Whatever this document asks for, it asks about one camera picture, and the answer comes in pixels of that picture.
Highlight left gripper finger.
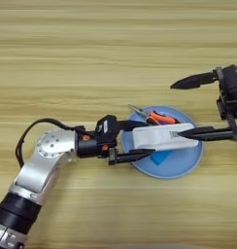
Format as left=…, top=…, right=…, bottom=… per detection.
left=117, top=120, right=150, bottom=132
left=108, top=148, right=156, bottom=166

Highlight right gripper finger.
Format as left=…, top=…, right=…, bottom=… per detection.
left=170, top=71, right=220, bottom=90
left=178, top=96, right=237, bottom=142

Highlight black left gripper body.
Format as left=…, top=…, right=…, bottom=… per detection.
left=75, top=124, right=119, bottom=160

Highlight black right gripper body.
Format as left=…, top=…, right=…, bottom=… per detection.
left=216, top=67, right=237, bottom=120

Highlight bright blue rectangular block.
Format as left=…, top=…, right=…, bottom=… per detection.
left=149, top=150, right=172, bottom=167

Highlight white rectangular plastic device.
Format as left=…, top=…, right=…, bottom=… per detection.
left=131, top=122, right=200, bottom=153

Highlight orange black needle-nose pliers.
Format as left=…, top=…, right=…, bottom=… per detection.
left=127, top=104, right=182, bottom=126

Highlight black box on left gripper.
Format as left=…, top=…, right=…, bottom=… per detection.
left=95, top=114, right=119, bottom=134

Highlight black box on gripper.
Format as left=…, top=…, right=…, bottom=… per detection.
left=220, top=64, right=237, bottom=97
left=95, top=114, right=119, bottom=134

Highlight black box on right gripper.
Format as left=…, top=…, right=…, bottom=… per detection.
left=220, top=64, right=237, bottom=97

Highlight round light blue plate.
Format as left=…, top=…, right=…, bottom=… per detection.
left=120, top=105, right=205, bottom=180

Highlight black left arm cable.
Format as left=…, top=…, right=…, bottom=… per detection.
left=15, top=118, right=86, bottom=168

